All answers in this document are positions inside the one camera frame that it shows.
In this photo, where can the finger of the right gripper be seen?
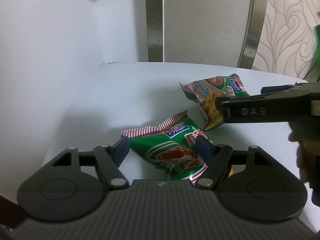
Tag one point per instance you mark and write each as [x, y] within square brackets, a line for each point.
[274, 89]
[271, 107]

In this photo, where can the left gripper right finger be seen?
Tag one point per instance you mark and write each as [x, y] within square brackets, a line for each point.
[216, 157]

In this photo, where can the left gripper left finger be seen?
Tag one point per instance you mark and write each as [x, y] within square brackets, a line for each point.
[109, 159]

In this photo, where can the green prawn cracker bag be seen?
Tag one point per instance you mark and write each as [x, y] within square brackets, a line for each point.
[206, 91]
[170, 146]

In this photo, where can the person's right hand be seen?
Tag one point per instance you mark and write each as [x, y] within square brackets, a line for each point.
[307, 135]

